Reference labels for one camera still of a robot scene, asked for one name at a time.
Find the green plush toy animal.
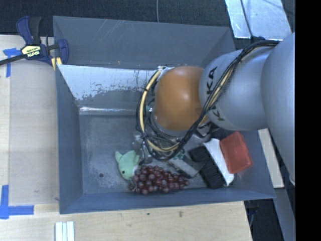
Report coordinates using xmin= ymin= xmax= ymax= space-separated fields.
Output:
xmin=114 ymin=150 xmax=141 ymax=180

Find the white brush with black bristles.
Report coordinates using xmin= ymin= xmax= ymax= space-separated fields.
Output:
xmin=188 ymin=138 xmax=235 ymax=190

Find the dark red grape bunch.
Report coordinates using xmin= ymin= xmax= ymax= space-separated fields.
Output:
xmin=128 ymin=165 xmax=191 ymax=195

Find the grey metal bin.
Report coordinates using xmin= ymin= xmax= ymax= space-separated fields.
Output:
xmin=52 ymin=15 xmax=277 ymax=215

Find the pale wood board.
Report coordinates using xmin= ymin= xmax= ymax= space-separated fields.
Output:
xmin=8 ymin=58 xmax=61 ymax=207

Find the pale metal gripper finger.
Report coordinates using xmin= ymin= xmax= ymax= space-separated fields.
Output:
xmin=138 ymin=146 xmax=152 ymax=166
xmin=132 ymin=132 xmax=146 ymax=148

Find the orange-red sponge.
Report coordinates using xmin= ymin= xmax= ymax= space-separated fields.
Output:
xmin=220 ymin=131 xmax=253 ymax=175

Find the grey rectangular block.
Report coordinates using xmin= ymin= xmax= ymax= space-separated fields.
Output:
xmin=168 ymin=157 xmax=203 ymax=179

